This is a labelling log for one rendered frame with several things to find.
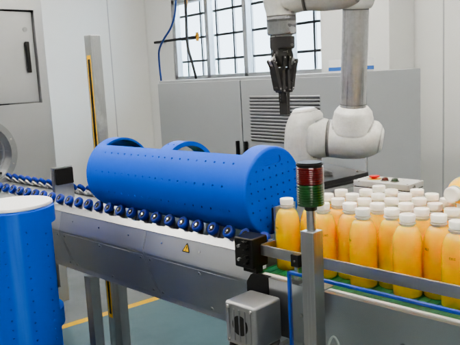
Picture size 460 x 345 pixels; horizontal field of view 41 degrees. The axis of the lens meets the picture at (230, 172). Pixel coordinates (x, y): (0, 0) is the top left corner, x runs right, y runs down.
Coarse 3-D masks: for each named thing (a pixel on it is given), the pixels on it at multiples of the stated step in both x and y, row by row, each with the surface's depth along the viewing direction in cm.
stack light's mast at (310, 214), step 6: (300, 162) 139; (306, 162) 139; (312, 162) 138; (318, 162) 138; (306, 210) 140; (312, 210) 139; (306, 216) 141; (312, 216) 140; (312, 222) 140; (312, 228) 140
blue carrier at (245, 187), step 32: (96, 160) 243; (128, 160) 229; (160, 160) 216; (192, 160) 206; (224, 160) 196; (256, 160) 189; (288, 160) 200; (96, 192) 246; (128, 192) 229; (160, 192) 215; (192, 192) 202; (224, 192) 192; (256, 192) 190; (288, 192) 201; (224, 224) 202; (256, 224) 191
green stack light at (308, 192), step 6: (300, 186) 138; (306, 186) 137; (312, 186) 137; (318, 186) 137; (300, 192) 138; (306, 192) 137; (312, 192) 137; (318, 192) 137; (300, 198) 139; (306, 198) 138; (312, 198) 137; (318, 198) 138; (300, 204) 139; (306, 204) 138; (312, 204) 138; (318, 204) 138
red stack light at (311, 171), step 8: (296, 168) 138; (304, 168) 137; (312, 168) 136; (320, 168) 137; (296, 176) 139; (304, 176) 137; (312, 176) 136; (320, 176) 137; (304, 184) 137; (312, 184) 137; (320, 184) 138
